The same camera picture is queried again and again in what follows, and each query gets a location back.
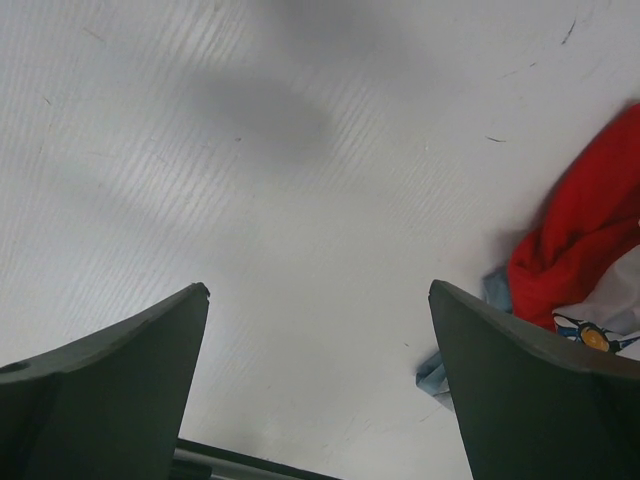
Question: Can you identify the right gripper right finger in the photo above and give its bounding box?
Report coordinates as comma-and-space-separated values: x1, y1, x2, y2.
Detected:
429, 280, 639, 479

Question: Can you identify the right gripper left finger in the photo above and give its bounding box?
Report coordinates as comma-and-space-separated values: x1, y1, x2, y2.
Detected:
1, 283, 209, 479

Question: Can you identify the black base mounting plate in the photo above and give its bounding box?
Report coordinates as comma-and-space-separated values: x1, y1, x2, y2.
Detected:
169, 439, 333, 480

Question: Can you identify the light blue t-shirt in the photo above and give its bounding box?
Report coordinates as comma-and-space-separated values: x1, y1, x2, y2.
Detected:
415, 265, 513, 411

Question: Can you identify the white t-shirt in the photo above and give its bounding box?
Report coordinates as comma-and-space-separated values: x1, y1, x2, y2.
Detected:
551, 216, 639, 360

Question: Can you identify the red t-shirt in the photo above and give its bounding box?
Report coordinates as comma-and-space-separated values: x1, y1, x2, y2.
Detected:
507, 105, 639, 330

